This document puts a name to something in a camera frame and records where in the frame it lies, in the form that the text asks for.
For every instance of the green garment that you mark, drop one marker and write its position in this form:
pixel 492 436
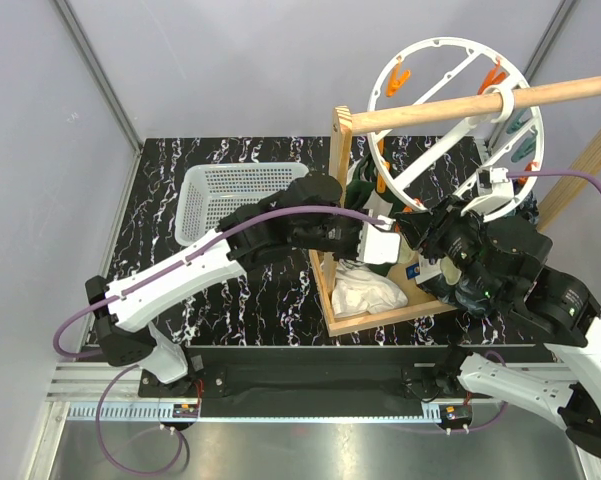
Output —
pixel 362 180

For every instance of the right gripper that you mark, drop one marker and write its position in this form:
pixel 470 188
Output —
pixel 416 226

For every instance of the white perforated plastic basket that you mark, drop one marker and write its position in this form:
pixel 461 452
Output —
pixel 211 192

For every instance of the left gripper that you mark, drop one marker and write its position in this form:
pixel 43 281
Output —
pixel 350 255

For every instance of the white round clip hanger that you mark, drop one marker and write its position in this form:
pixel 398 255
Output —
pixel 525 127

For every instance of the orange clothespin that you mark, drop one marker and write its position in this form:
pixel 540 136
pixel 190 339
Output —
pixel 495 76
pixel 397 78
pixel 381 185

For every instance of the white printed t-shirt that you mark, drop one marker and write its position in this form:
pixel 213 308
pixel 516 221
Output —
pixel 358 290

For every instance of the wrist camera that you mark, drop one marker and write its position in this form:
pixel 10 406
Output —
pixel 494 189
pixel 379 243

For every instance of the orange clothespin top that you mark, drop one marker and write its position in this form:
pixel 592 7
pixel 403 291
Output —
pixel 397 78

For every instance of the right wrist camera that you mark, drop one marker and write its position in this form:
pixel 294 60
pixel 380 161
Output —
pixel 494 189

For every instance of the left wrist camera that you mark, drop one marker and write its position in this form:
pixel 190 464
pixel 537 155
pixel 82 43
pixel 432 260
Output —
pixel 379 243

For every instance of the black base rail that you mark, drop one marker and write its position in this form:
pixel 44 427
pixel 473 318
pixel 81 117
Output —
pixel 307 383

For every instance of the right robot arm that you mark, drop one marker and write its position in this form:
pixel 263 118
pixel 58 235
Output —
pixel 504 261

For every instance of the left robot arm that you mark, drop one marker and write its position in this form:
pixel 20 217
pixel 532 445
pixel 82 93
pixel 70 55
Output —
pixel 305 215

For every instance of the cream sock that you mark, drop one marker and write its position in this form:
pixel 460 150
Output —
pixel 450 272
pixel 406 254

